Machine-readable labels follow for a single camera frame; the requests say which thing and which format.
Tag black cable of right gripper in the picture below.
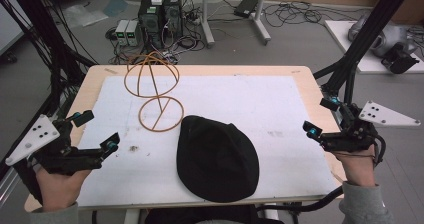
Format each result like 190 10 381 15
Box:
255 135 388 214

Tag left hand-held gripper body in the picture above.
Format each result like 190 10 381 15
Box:
4 113 104 177

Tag orange wire hat stand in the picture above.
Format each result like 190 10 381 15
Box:
123 51 185 133

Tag tangle of black floor cables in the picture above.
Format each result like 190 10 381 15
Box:
259 0 364 29

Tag black device on platform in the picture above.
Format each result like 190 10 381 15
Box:
380 43 421 75

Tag person's left hand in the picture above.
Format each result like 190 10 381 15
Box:
34 167 93 212

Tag black hat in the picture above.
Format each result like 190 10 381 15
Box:
176 114 261 204

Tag black flat box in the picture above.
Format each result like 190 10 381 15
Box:
233 0 260 19

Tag grey power supply unit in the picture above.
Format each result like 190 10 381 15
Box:
125 19 143 47
114 19 130 47

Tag black metal frame stand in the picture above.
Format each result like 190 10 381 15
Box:
0 0 98 182
312 0 422 106

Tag grey rounded machine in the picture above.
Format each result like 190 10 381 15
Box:
347 14 418 59

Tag white floor platform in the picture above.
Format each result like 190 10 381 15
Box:
324 19 424 75

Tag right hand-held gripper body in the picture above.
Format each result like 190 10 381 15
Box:
320 100 422 153

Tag person's right hand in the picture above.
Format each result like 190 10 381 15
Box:
334 144 378 187

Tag person's dark lap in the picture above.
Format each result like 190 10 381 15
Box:
143 204 285 224

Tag clear plastic sheet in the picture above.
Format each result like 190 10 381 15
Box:
62 3 110 29

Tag white board mat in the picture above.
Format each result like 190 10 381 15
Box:
77 75 340 208

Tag black computer tower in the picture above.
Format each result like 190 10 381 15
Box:
137 0 165 49
162 0 184 40

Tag white metal stand legs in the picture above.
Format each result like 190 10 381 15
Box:
199 0 273 49

